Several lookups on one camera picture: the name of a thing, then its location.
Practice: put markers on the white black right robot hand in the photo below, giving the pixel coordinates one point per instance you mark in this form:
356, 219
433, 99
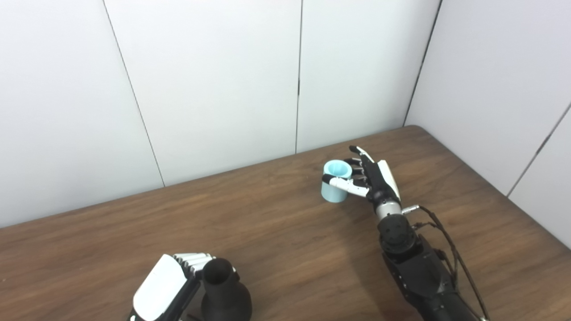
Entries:
379, 183

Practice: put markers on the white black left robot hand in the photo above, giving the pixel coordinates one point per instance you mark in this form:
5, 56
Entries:
160, 285

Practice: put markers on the black flared nozzle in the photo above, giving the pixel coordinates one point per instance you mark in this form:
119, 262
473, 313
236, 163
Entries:
227, 301

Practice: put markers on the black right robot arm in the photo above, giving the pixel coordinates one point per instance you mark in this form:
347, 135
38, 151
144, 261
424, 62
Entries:
415, 267

